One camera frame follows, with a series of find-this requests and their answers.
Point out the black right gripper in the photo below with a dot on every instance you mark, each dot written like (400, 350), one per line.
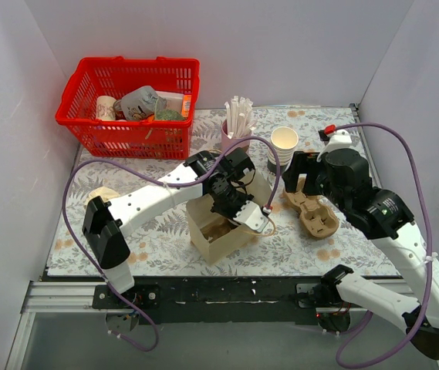
(304, 169)

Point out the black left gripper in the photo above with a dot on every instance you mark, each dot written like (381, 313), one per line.
(227, 204)

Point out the single brown cup carrier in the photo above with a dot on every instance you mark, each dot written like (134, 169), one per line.
(213, 231)

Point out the cream paper bag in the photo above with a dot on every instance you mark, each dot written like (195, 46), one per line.
(199, 214)

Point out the brown cardboard cup carrier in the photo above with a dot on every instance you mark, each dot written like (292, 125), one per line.
(316, 219)

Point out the pink straw holder cup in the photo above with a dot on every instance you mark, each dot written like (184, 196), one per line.
(235, 142)

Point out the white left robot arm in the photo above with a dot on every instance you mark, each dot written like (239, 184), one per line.
(108, 223)

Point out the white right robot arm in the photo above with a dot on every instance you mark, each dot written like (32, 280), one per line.
(386, 221)

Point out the stack of paper cups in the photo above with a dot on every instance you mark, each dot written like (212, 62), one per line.
(284, 140)

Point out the floral patterned table mat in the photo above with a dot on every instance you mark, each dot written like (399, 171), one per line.
(162, 246)

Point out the white wrapped straws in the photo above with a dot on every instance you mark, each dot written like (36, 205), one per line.
(240, 120)

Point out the green round item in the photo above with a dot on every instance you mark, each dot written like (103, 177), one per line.
(168, 115)

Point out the orange and white package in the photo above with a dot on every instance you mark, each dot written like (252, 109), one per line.
(177, 102)

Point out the cream crumpled napkin bundle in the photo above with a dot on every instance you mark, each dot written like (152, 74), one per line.
(104, 192)

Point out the grey crumpled snack bag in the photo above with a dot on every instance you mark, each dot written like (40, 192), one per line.
(140, 103)

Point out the white printed cup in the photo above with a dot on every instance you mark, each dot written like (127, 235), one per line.
(105, 108)

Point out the red plastic shopping basket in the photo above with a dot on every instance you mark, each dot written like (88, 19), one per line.
(117, 76)

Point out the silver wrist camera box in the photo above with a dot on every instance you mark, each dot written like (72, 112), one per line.
(250, 215)

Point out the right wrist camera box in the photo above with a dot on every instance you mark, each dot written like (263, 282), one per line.
(334, 139)

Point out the aluminium frame rail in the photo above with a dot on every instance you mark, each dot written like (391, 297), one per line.
(59, 329)

